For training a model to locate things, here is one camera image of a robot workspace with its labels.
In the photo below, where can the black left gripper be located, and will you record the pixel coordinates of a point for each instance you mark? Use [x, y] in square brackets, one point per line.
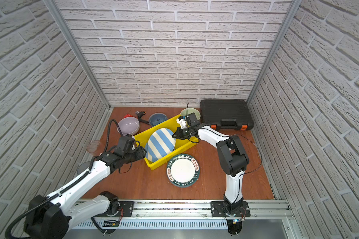
[142, 152]

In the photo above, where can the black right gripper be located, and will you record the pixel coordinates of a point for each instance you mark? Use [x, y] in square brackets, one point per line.
[180, 136]

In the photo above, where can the green rimmed white plate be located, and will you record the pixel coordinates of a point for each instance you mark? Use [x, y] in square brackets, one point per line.
[183, 170]

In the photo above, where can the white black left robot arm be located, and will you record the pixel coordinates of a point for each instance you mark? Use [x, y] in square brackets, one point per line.
[51, 217]

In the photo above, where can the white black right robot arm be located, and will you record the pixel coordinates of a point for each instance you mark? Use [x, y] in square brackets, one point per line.
[232, 156]

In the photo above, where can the yellow plastic bin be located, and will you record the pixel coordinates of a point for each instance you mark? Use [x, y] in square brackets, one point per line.
[181, 145]

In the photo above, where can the clear pink plastic cup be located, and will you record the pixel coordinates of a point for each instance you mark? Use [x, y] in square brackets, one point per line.
[96, 148]

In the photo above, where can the pale green ceramic bowl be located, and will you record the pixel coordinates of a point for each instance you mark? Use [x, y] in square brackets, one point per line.
[189, 111]

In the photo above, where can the dark blue glazed bowl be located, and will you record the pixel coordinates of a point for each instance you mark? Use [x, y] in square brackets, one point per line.
[157, 118]

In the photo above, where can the lavender ceramic bowl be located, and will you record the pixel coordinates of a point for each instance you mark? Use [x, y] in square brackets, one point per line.
[129, 125]

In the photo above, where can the red small object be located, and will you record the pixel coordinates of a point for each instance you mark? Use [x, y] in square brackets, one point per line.
[127, 116]

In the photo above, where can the black plastic tool case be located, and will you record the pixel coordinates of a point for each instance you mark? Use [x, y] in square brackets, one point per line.
[226, 114]

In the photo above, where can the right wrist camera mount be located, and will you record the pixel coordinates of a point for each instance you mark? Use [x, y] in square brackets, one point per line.
[188, 121]

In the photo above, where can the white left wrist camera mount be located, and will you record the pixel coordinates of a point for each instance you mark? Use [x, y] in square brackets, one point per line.
[126, 143]

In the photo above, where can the black handled tool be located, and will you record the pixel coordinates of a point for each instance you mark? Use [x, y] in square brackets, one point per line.
[140, 115]

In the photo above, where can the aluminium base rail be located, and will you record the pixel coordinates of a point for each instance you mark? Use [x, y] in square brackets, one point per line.
[190, 214]

